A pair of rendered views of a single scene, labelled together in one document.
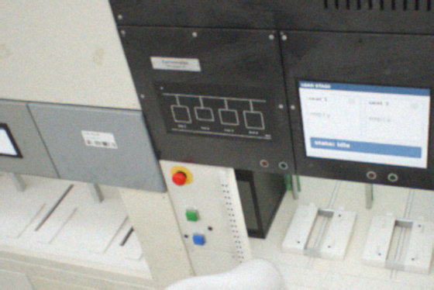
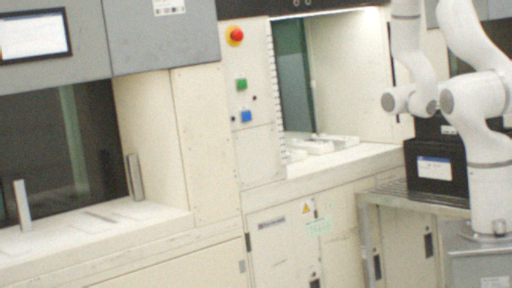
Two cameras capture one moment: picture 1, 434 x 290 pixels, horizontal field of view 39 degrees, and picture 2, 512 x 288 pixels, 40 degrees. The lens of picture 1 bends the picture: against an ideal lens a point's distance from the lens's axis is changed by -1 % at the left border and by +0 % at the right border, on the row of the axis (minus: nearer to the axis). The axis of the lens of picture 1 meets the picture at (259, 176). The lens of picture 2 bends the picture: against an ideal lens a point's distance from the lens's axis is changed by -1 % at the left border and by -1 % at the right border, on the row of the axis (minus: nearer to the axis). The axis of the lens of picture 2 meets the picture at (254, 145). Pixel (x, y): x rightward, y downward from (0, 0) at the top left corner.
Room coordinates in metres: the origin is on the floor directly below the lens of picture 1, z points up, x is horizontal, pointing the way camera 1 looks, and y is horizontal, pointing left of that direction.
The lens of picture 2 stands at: (0.22, 2.10, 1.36)
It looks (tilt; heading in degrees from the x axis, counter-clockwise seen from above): 9 degrees down; 300
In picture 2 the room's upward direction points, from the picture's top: 7 degrees counter-clockwise
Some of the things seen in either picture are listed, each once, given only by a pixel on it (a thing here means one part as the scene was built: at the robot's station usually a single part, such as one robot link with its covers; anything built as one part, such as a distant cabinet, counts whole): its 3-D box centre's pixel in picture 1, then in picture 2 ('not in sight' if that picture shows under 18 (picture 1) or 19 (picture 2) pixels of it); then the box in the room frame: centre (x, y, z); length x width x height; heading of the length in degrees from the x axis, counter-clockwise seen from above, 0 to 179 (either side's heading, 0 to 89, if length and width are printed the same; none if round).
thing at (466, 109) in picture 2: not in sight; (477, 119); (0.59, 0.29, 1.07); 0.19 x 0.12 x 0.24; 47
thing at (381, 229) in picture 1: (399, 242); (322, 142); (1.35, -0.41, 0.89); 0.22 x 0.21 x 0.04; 155
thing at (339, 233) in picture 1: (319, 230); (267, 157); (1.46, -0.17, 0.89); 0.22 x 0.21 x 0.04; 155
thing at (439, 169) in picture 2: not in sight; (462, 160); (0.76, -0.24, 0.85); 0.28 x 0.28 x 0.17; 63
